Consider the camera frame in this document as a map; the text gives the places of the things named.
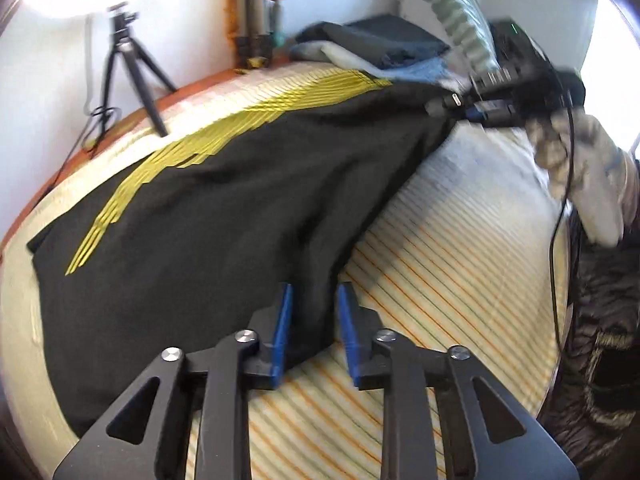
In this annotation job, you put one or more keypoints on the striped bed sheet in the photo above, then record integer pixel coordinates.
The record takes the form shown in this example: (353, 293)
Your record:
(450, 260)

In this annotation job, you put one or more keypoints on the folded stand legs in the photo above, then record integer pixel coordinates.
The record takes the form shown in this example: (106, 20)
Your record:
(252, 15)

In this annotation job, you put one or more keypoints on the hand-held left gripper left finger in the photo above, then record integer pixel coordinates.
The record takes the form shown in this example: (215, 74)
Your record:
(281, 330)

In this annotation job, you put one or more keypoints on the black pants with yellow stripe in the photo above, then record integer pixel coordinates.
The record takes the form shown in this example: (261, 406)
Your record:
(210, 200)

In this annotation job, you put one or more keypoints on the grey folded cloth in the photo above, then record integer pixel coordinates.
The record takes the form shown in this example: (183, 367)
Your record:
(325, 52)

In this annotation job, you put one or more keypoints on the black camera tripod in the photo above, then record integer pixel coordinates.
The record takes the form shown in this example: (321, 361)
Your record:
(122, 65)

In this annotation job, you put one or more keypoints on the green striped pillow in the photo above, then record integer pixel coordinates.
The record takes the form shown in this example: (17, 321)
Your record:
(455, 15)

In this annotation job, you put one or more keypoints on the person's right hand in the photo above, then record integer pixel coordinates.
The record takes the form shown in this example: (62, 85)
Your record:
(585, 170)

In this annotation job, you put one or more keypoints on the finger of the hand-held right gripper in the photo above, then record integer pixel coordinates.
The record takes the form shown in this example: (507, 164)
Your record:
(480, 109)

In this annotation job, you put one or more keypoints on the dark folded cloth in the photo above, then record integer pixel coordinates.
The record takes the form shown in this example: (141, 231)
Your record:
(385, 37)

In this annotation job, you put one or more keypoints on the blue folded cloth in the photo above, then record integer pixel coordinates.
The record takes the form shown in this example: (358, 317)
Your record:
(420, 70)

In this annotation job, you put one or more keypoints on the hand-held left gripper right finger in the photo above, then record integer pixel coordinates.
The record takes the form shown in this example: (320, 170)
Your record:
(347, 330)

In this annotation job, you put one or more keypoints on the person's patterned clothing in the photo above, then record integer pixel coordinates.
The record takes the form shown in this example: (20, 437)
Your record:
(600, 340)

